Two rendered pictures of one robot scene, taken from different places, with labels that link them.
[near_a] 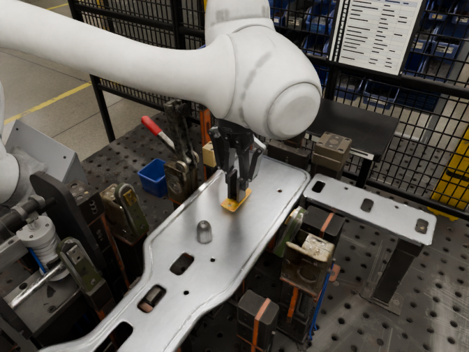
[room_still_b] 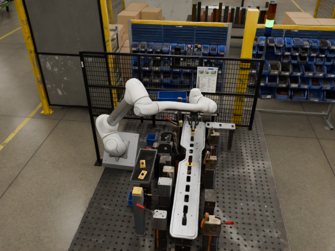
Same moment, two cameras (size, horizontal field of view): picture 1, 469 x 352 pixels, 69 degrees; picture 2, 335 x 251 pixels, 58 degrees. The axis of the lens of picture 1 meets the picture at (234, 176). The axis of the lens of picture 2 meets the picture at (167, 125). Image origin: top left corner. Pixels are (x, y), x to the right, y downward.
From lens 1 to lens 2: 2.22 m
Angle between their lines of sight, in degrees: 21
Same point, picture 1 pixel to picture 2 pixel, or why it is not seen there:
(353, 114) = not seen: hidden behind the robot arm
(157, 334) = (197, 155)
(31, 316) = not seen: hidden behind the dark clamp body
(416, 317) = (238, 151)
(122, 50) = (192, 105)
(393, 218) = (227, 126)
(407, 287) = (233, 146)
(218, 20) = (194, 96)
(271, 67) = (211, 103)
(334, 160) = (209, 117)
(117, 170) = not seen: hidden behind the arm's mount
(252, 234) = (201, 136)
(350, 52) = (202, 88)
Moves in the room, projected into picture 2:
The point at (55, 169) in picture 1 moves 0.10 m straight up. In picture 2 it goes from (133, 140) to (132, 132)
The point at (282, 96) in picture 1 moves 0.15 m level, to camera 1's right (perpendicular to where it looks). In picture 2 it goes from (214, 107) to (229, 103)
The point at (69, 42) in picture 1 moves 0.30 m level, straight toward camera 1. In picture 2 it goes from (184, 106) to (215, 118)
